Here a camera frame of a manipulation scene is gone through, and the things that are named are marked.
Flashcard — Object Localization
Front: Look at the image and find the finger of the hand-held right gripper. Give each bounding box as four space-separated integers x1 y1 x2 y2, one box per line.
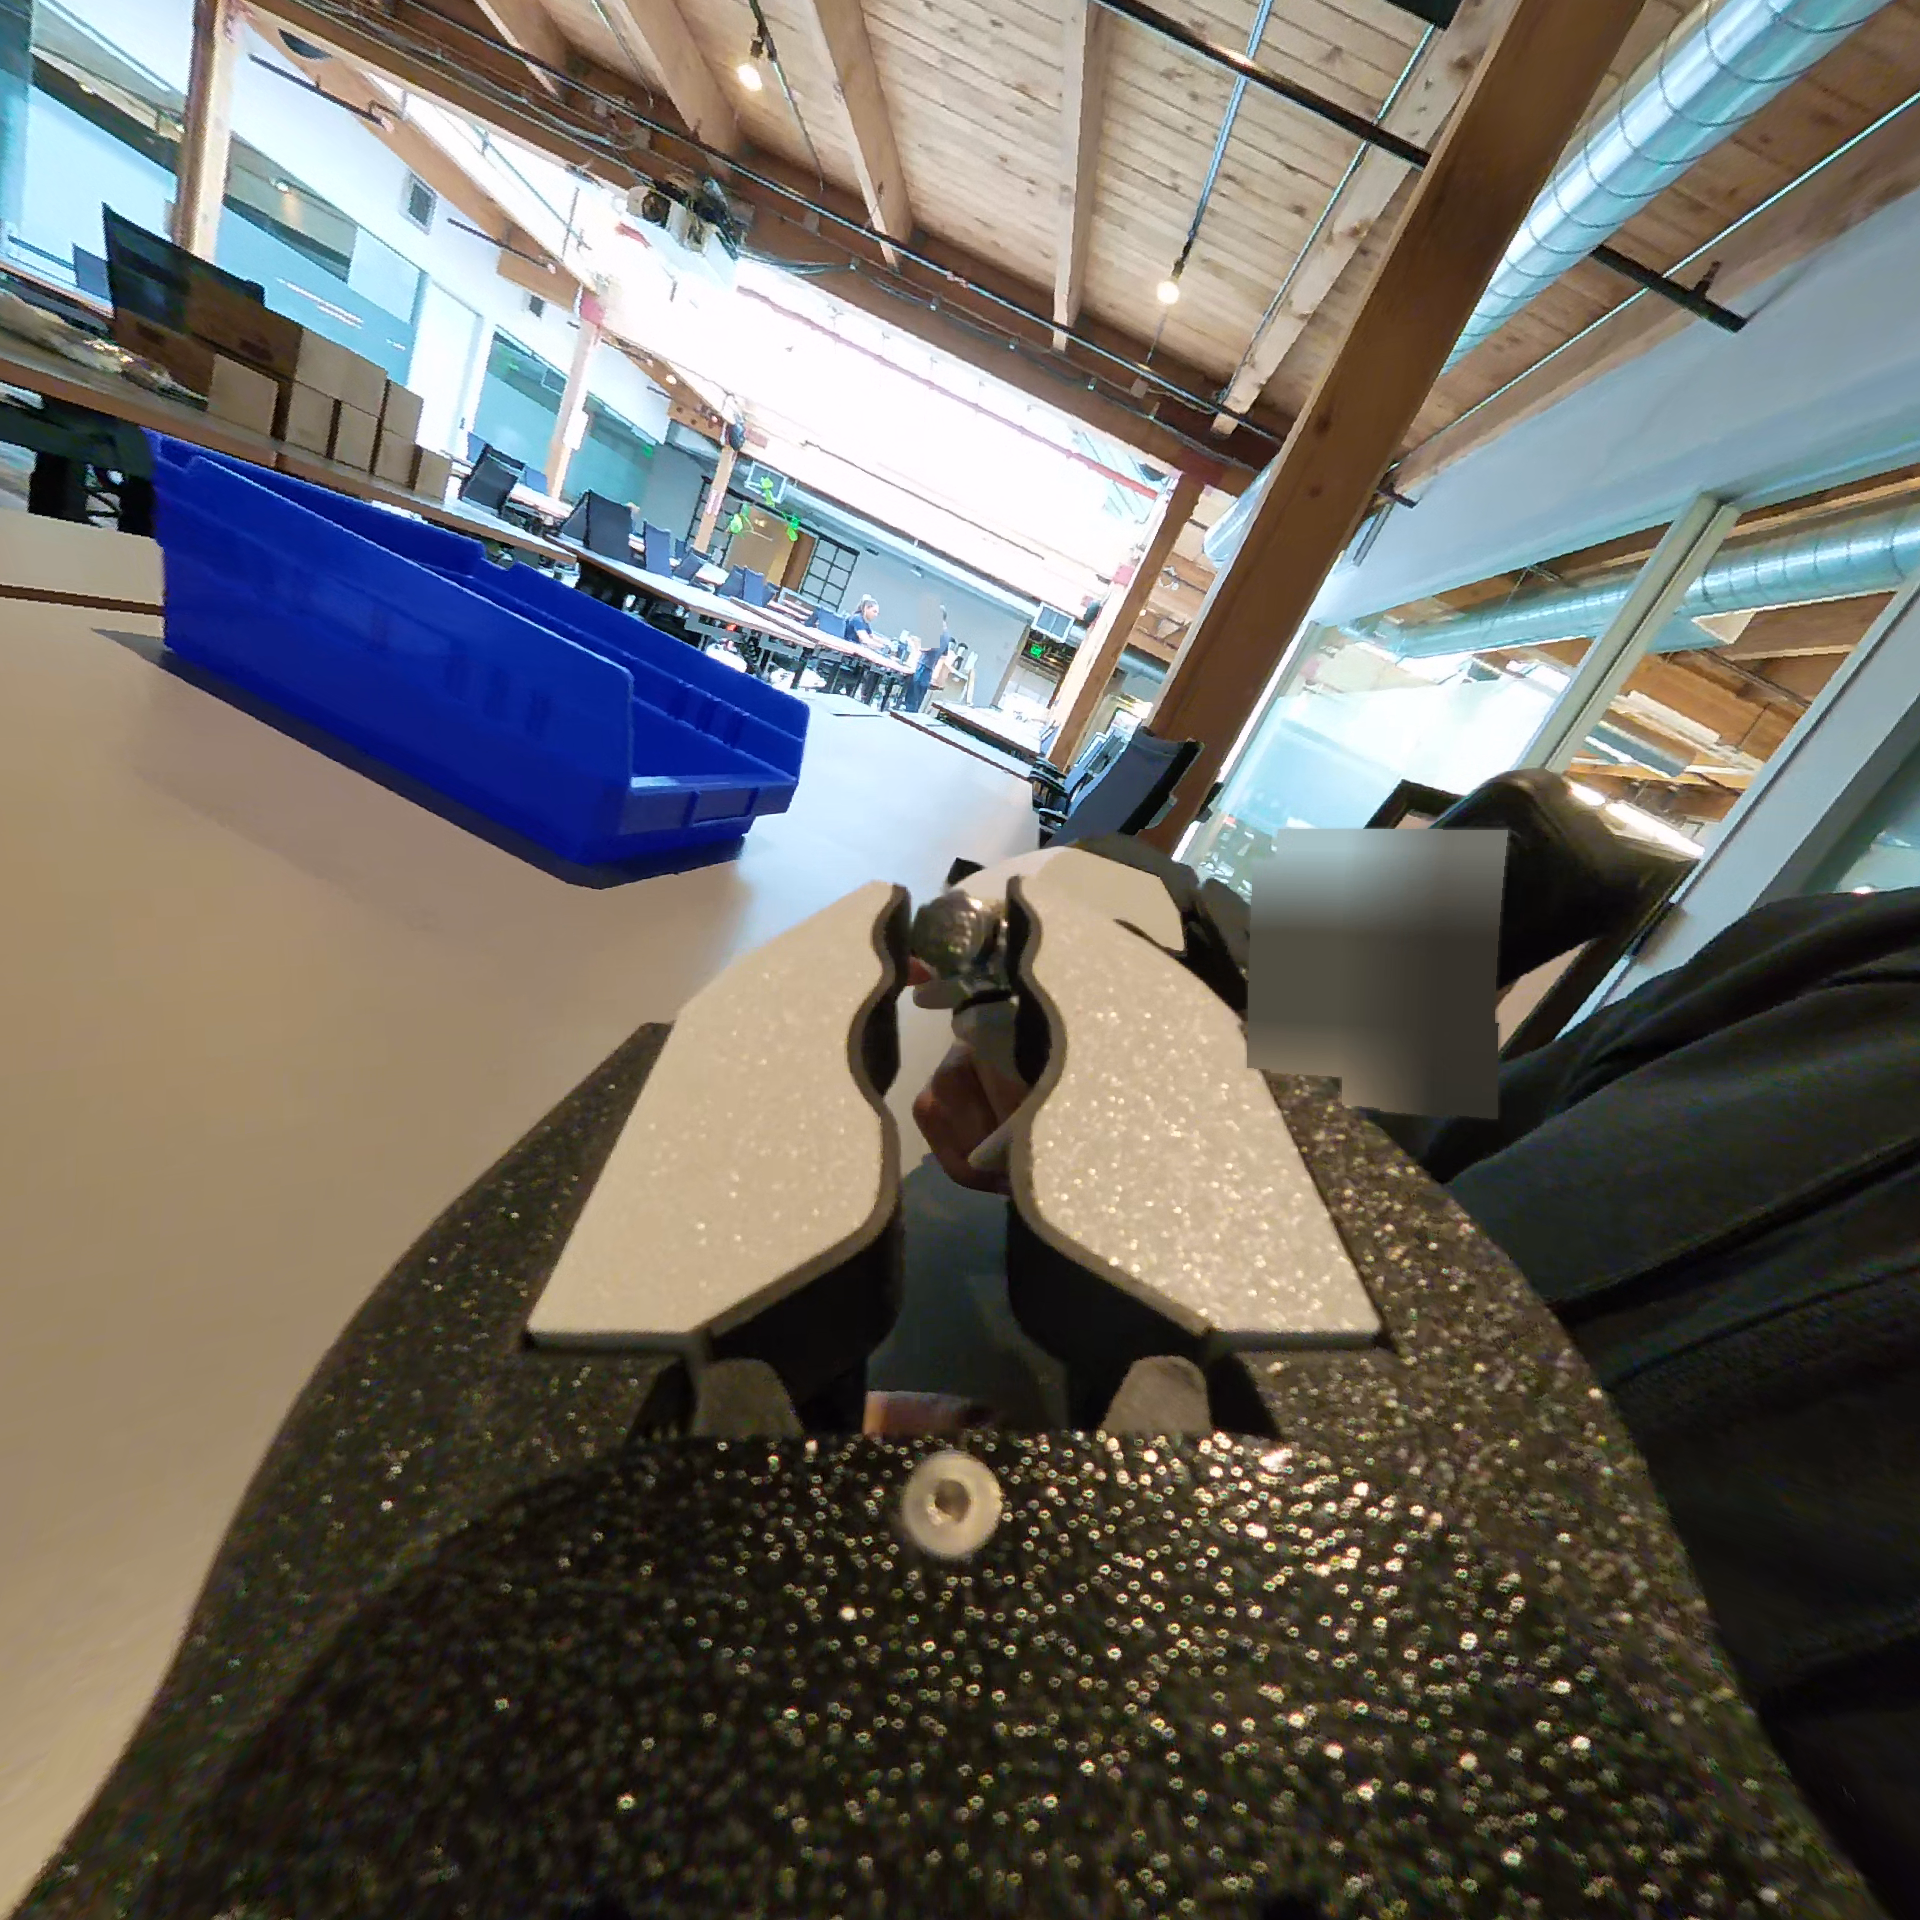
1006 843 1252 1007

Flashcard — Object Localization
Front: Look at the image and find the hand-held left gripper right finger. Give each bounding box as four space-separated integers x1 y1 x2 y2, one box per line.
999 901 1386 1346

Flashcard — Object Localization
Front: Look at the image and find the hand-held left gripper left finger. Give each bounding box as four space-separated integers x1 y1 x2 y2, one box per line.
528 883 911 1344

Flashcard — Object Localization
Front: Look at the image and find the steel hex bolt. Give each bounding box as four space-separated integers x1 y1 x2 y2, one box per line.
910 887 1021 1013

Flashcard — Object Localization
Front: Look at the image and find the blue plastic bin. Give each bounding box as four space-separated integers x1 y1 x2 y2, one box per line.
151 431 810 880

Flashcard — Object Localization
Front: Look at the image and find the person's right hand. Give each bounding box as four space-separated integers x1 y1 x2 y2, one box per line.
910 1035 1029 1194

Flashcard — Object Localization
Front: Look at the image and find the black office chair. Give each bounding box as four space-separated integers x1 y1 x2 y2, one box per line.
1036 734 1201 850

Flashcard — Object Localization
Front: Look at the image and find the wooden pillar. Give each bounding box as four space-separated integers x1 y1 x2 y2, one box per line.
1136 0 1656 847

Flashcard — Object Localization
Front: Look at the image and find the stack of cardboard boxes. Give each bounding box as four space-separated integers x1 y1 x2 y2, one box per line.
105 206 428 490

